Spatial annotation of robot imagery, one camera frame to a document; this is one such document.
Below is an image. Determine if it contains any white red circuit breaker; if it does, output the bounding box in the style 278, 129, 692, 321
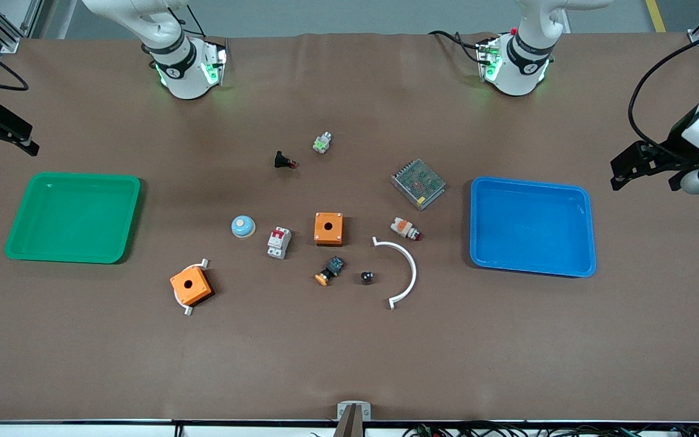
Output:
266, 226, 293, 260

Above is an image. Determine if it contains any green plastic tray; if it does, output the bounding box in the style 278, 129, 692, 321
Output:
4, 172, 142, 265

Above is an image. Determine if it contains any blue plastic tray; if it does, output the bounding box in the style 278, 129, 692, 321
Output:
470, 176, 597, 279

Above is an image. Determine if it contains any metal mesh power supply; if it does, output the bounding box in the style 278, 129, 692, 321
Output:
391, 158, 447, 211

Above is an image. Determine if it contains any blue dome buzzer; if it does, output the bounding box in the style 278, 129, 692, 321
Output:
231, 215, 257, 239

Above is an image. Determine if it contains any orange button box plain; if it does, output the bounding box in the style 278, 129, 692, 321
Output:
314, 212, 345, 246

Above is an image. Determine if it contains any orange cap push button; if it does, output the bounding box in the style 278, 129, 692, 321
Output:
314, 256, 346, 286

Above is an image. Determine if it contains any brown table mat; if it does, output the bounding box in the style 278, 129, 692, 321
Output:
0, 32, 699, 424

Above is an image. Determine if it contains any black left arm wrist cable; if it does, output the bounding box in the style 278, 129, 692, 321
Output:
627, 27, 699, 162

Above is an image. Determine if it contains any black right base cable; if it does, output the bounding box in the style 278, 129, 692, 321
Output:
167, 0, 208, 39

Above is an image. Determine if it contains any black base cable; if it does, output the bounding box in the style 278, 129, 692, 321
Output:
428, 29, 486, 65
167, 0, 208, 39

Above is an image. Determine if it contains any black left base cable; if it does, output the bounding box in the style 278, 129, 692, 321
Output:
428, 29, 486, 65

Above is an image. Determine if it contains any red white push button switch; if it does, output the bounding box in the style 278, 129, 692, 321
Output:
390, 217, 423, 242

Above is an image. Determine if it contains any orange button box white bracket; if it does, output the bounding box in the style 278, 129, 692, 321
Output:
169, 259, 214, 316

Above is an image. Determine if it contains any white curved bracket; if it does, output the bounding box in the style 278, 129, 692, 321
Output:
372, 237, 417, 311

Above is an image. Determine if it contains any black cable bundle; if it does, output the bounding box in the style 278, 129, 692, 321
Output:
403, 421, 699, 437

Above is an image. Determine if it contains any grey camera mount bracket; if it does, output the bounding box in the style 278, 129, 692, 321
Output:
333, 401, 373, 437

